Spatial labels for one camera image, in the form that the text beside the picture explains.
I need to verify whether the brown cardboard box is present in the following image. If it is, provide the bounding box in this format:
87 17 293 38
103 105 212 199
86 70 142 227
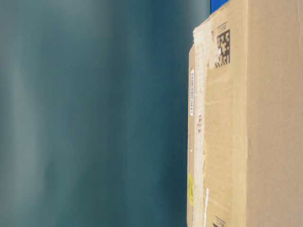
187 0 303 227

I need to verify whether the blue table cloth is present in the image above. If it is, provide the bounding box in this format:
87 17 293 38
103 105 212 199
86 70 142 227
211 0 247 14

